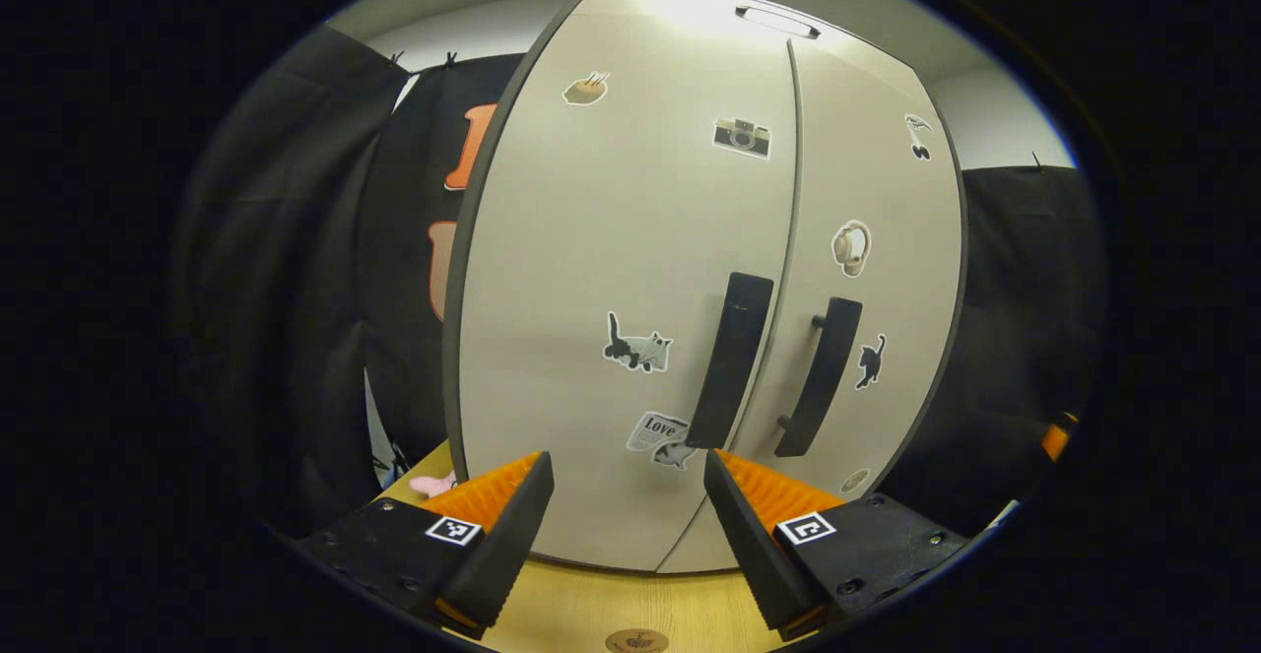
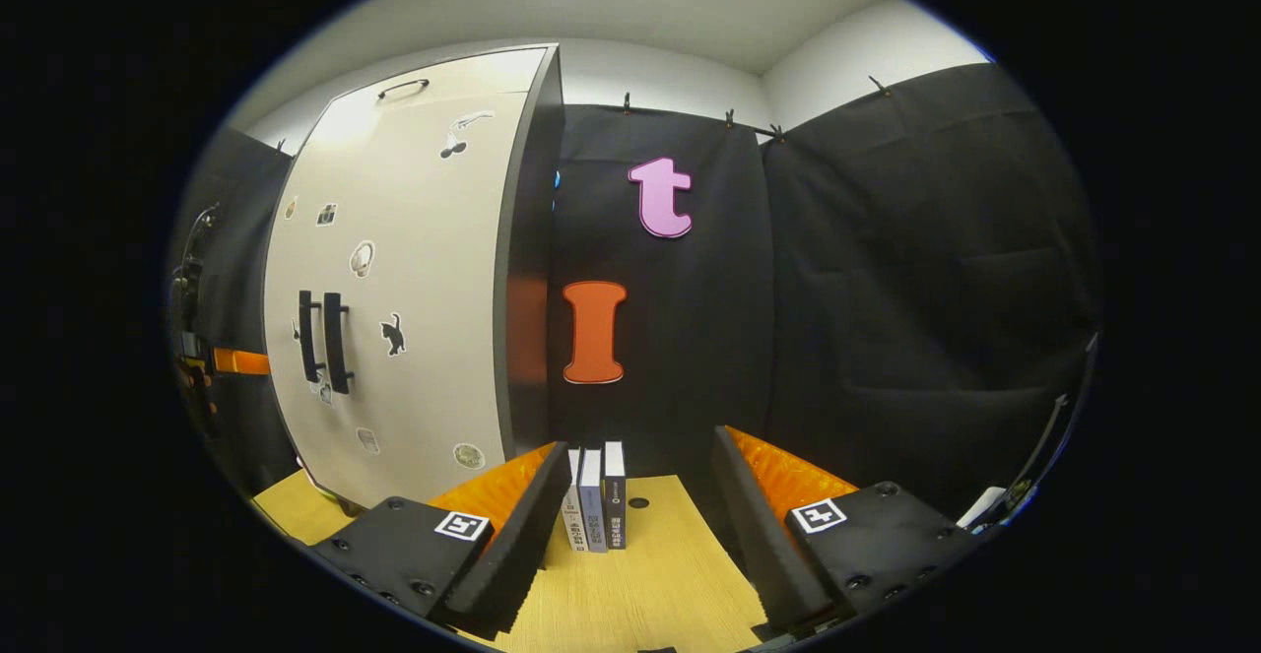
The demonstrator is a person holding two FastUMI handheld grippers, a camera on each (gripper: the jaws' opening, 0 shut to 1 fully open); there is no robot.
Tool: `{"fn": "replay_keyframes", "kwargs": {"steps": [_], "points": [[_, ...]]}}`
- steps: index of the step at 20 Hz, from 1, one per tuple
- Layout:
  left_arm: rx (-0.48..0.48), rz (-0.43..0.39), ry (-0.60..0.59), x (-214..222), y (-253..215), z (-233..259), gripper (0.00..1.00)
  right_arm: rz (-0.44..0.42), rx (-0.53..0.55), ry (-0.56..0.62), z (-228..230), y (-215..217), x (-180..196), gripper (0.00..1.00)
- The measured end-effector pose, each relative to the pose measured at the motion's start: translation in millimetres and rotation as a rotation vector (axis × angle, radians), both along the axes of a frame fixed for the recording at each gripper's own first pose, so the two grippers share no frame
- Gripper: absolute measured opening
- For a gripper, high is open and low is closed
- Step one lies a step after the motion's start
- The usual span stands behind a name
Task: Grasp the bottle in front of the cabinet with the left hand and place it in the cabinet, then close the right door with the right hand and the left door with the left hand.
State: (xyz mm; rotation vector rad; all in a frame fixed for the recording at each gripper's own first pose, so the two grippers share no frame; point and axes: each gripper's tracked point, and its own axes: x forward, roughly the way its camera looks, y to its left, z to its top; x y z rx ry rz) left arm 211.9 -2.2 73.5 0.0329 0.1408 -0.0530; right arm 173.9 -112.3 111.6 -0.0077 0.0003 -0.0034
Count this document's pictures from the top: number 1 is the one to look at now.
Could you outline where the white cabinet door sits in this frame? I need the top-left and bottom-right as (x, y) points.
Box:
(443, 0), (804, 573)
(658, 37), (971, 575)

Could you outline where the round wooden coaster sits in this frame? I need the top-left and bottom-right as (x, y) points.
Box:
(605, 627), (671, 653)

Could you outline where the black backdrop cloth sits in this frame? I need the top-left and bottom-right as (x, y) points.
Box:
(167, 23), (1104, 536)

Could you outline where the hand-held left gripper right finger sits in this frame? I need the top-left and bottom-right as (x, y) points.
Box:
(703, 448), (974, 643)

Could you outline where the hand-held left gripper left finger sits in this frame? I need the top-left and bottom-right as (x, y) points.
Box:
(294, 450), (556, 642)

